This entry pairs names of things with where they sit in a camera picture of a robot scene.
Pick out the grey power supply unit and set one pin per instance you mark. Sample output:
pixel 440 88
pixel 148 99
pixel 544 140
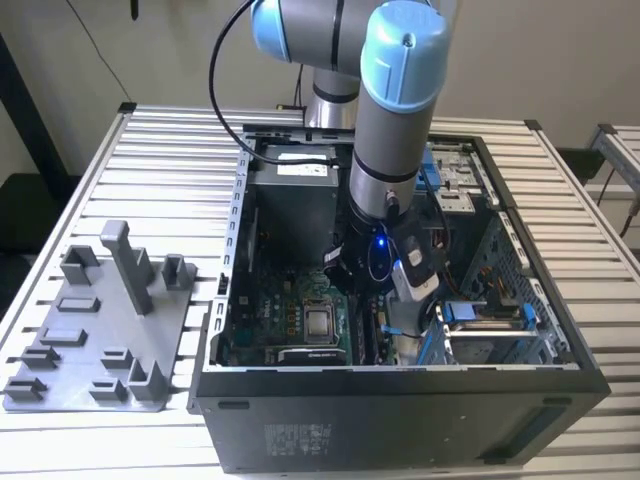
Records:
pixel 285 220

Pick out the black wall bracket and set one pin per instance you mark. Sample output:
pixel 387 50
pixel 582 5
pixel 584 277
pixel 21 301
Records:
pixel 134 10

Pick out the grey metal drive cage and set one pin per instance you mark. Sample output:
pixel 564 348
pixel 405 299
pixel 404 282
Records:
pixel 457 202

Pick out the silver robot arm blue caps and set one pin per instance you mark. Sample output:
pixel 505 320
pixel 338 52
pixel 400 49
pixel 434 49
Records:
pixel 390 150

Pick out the silver CPU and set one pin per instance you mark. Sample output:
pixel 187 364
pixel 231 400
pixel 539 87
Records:
pixel 320 324

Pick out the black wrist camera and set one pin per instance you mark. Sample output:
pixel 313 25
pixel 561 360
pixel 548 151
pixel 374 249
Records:
pixel 407 235

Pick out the metal slat side table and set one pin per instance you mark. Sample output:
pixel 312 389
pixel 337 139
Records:
pixel 620 145

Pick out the black graphics card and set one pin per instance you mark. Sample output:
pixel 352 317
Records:
pixel 310 356

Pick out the green motherboard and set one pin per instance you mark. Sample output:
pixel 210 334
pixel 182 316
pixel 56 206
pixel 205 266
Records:
pixel 270 305

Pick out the black open PC case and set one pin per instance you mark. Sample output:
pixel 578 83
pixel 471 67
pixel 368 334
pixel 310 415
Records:
pixel 350 425

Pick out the grey plastic part rack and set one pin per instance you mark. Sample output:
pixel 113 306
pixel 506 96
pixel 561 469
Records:
pixel 115 330

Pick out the blue disk carrier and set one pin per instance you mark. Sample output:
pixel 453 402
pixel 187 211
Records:
pixel 457 312
pixel 431 175

